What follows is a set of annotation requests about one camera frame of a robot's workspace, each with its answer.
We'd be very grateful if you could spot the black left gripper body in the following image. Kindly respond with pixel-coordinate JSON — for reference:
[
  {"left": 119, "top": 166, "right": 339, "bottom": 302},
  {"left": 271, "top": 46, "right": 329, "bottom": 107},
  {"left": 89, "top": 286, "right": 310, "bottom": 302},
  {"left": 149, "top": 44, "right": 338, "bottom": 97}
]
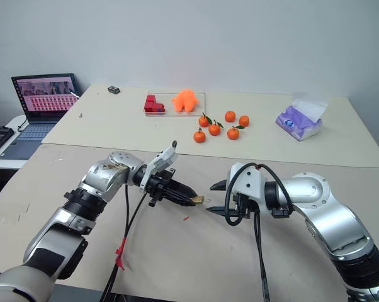
[{"left": 145, "top": 169, "right": 178, "bottom": 208}]

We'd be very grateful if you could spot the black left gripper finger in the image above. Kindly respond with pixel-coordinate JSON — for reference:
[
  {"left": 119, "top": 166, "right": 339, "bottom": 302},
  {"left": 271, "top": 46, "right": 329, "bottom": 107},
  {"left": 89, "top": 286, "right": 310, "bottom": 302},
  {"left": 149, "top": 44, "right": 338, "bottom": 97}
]
[
  {"left": 166, "top": 191, "right": 196, "bottom": 208},
  {"left": 171, "top": 180, "right": 198, "bottom": 199}
]

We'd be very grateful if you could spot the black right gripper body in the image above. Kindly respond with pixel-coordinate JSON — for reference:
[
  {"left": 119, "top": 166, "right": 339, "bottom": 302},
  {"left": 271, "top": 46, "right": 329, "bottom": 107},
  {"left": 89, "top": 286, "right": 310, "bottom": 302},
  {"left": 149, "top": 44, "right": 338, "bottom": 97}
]
[{"left": 232, "top": 191, "right": 257, "bottom": 221}]

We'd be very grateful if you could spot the orange tangerine with leaf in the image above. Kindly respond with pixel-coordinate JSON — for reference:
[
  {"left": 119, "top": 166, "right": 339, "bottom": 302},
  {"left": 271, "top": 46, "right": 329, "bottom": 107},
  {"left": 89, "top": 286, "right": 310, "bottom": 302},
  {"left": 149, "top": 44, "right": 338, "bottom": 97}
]
[
  {"left": 208, "top": 120, "right": 224, "bottom": 137},
  {"left": 227, "top": 125, "right": 246, "bottom": 141},
  {"left": 198, "top": 112, "right": 213, "bottom": 128}
]

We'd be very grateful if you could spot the clear plastic tray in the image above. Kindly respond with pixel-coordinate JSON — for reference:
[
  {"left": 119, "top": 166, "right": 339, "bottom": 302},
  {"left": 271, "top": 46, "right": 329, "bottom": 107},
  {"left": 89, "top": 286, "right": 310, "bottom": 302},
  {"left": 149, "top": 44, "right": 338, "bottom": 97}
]
[{"left": 144, "top": 90, "right": 206, "bottom": 118}]

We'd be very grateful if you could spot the red block toy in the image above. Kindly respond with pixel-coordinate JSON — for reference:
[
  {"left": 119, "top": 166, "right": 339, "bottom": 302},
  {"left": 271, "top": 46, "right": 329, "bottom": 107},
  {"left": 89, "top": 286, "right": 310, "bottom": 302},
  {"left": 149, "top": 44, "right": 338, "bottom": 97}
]
[{"left": 144, "top": 94, "right": 166, "bottom": 115}]

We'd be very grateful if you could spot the orange plush toy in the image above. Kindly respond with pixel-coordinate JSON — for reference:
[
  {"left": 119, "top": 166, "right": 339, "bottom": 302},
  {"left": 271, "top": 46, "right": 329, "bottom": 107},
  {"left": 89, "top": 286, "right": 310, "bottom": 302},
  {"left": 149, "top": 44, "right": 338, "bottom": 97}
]
[{"left": 171, "top": 89, "right": 200, "bottom": 113}]

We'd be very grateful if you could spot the purple tissue pack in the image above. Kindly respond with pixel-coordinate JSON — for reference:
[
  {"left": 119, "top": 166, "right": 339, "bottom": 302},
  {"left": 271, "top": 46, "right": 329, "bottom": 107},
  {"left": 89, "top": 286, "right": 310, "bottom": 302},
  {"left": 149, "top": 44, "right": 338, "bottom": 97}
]
[{"left": 275, "top": 91, "right": 331, "bottom": 143}]

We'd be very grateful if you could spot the grey open laptop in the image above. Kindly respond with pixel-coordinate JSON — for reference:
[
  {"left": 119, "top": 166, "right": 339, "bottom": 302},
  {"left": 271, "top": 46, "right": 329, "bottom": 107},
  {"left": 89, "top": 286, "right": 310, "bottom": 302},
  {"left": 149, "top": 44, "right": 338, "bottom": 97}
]
[{"left": 0, "top": 73, "right": 82, "bottom": 161}]

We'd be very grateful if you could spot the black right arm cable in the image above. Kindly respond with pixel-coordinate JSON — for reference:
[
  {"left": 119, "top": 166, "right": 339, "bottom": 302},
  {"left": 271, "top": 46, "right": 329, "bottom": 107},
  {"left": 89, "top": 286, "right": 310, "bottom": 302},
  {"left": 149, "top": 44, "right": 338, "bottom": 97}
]
[{"left": 225, "top": 162, "right": 295, "bottom": 302}]

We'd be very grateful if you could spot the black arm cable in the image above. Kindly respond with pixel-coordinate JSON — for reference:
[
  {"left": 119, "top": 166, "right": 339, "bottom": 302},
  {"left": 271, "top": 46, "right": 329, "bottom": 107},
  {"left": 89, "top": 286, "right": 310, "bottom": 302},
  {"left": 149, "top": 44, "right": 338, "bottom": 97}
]
[
  {"left": 99, "top": 184, "right": 151, "bottom": 302},
  {"left": 225, "top": 162, "right": 295, "bottom": 302}
]

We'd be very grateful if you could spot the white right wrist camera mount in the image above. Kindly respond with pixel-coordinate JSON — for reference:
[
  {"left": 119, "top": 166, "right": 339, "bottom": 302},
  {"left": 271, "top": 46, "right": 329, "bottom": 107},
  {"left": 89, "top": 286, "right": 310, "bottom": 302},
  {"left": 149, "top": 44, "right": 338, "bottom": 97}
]
[{"left": 226, "top": 162, "right": 268, "bottom": 215}]

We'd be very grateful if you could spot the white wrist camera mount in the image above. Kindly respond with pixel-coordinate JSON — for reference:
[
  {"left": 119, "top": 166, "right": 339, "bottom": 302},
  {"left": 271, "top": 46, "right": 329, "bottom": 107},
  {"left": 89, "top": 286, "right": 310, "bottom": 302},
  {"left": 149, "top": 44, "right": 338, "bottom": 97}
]
[
  {"left": 226, "top": 162, "right": 268, "bottom": 215},
  {"left": 138, "top": 140, "right": 179, "bottom": 193}
]

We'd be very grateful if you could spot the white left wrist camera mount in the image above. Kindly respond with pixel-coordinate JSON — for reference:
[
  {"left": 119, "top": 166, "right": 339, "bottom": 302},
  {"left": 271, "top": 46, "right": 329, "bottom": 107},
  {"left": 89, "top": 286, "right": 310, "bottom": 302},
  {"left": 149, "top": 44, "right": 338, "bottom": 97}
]
[{"left": 138, "top": 140, "right": 179, "bottom": 193}]

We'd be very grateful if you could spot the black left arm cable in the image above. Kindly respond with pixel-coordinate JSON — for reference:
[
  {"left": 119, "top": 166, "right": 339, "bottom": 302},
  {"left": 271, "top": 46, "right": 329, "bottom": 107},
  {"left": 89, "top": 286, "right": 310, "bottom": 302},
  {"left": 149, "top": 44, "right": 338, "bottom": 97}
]
[{"left": 99, "top": 184, "right": 151, "bottom": 302}]

